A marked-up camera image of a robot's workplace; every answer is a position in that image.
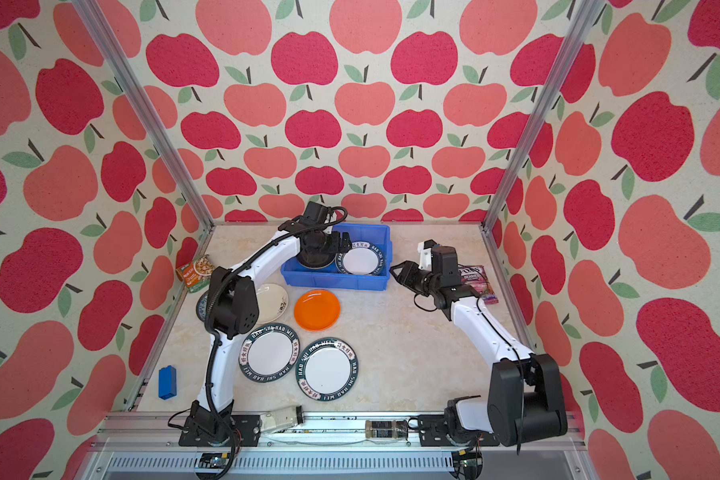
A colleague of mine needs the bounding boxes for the black plate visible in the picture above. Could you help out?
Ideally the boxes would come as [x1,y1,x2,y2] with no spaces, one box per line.
[296,255,336,270]

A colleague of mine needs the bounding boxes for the green-rim hao wei plate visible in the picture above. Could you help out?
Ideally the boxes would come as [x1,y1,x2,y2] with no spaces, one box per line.
[335,241,384,276]
[238,323,301,383]
[295,337,359,402]

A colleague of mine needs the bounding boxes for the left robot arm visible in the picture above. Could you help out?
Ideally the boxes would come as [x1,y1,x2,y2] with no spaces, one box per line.
[190,221,352,436]

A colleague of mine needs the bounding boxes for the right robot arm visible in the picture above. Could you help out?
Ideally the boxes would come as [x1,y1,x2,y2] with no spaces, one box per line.
[389,240,568,448]

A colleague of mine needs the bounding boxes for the blue plastic bin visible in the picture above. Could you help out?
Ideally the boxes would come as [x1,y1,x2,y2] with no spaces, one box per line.
[280,223,393,291]

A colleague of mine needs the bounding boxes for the purple candy bag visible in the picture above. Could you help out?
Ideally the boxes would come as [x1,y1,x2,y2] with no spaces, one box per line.
[459,264,499,305]

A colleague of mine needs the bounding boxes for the orange plate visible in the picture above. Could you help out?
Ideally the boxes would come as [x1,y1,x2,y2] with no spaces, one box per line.
[294,290,341,332]

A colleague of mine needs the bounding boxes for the plain cream plate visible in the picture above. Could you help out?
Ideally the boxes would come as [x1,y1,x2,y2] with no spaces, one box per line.
[256,283,289,324]

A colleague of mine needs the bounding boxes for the orange noodle snack packet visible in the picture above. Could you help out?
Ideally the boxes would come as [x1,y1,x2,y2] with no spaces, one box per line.
[176,255,216,293]

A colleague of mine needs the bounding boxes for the grey-green patterned plate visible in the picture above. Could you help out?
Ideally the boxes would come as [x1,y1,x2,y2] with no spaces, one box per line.
[195,291,209,322]

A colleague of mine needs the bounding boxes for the small dark electronics module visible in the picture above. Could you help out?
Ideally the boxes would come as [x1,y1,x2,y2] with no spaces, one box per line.
[365,420,408,441]

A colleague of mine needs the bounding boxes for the beige connector box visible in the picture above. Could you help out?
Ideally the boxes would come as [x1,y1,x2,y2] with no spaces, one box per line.
[259,405,304,435]

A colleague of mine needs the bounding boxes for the blue rectangular block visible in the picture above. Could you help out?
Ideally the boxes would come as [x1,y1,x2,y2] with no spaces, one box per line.
[158,365,178,400]

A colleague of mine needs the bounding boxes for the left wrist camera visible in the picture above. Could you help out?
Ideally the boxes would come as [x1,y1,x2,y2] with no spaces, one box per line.
[300,201,332,227]

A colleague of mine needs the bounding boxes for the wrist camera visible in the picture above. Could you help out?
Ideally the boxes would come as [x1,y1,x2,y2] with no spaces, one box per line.
[417,239,438,271]
[300,201,332,227]

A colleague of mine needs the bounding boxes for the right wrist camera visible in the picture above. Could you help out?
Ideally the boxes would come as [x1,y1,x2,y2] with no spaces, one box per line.
[417,239,438,271]

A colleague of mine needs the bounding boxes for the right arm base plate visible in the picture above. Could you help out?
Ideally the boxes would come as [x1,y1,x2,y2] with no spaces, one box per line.
[408,414,499,448]

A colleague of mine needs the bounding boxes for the left aluminium frame post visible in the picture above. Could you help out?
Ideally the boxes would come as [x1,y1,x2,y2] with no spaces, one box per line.
[72,1,215,233]

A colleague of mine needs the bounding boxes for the aluminium frame post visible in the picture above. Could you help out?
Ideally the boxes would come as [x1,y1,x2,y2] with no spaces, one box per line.
[72,1,215,233]
[480,0,606,238]

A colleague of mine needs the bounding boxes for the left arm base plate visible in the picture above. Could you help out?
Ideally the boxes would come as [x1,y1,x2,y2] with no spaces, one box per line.
[178,415,261,448]

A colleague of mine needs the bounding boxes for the black corrugated cable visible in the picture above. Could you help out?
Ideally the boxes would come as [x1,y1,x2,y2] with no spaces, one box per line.
[203,205,349,480]

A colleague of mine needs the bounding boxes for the front aluminium frame rail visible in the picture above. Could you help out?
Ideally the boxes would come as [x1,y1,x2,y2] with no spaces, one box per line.
[72,412,597,479]

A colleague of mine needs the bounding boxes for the right aluminium frame post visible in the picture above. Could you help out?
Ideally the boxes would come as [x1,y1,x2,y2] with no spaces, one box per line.
[480,0,606,238]

